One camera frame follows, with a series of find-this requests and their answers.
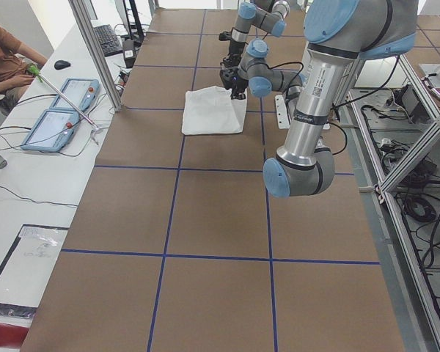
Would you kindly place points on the seated person orange shirt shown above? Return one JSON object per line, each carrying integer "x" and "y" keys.
{"x": 15, "y": 57}

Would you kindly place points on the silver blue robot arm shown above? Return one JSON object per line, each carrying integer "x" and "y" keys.
{"x": 266, "y": 15}
{"x": 338, "y": 33}

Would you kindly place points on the lower blue teach pendant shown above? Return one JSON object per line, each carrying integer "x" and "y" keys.
{"x": 52, "y": 131}

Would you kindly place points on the blue teach pendant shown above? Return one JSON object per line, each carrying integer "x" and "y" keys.
{"x": 52, "y": 131}
{"x": 81, "y": 91}

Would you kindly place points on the aluminium frame rack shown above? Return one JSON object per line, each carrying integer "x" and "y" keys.
{"x": 394, "y": 123}

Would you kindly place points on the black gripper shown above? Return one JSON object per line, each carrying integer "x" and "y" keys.
{"x": 239, "y": 85}
{"x": 236, "y": 46}

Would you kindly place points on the metal rod green tip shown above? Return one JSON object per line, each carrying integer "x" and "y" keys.
{"x": 33, "y": 69}

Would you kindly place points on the upper blue teach pendant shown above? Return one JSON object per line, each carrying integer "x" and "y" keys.
{"x": 81, "y": 91}

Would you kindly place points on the aluminium frame post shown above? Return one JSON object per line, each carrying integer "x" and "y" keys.
{"x": 84, "y": 23}

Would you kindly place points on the clear plastic document sleeve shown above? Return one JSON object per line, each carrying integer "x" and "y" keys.
{"x": 26, "y": 269}

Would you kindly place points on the black computer mouse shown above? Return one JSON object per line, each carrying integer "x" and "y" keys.
{"x": 61, "y": 64}

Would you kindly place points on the black keyboard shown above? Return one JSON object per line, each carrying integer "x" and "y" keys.
{"x": 108, "y": 40}

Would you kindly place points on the white long-sleeve printed t-shirt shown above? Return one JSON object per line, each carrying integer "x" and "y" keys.
{"x": 211, "y": 110}

